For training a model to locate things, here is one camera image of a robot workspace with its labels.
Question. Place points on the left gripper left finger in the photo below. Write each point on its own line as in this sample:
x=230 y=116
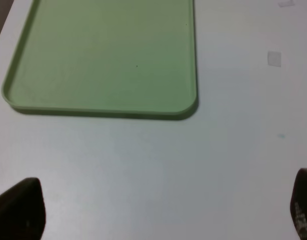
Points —
x=22 y=211

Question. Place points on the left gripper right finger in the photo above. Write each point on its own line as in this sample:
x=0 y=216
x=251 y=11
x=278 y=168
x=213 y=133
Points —
x=298 y=204

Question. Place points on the light green plastic tray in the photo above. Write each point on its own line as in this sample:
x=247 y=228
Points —
x=125 y=58

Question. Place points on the clear tape piece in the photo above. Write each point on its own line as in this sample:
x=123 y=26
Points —
x=274 y=59

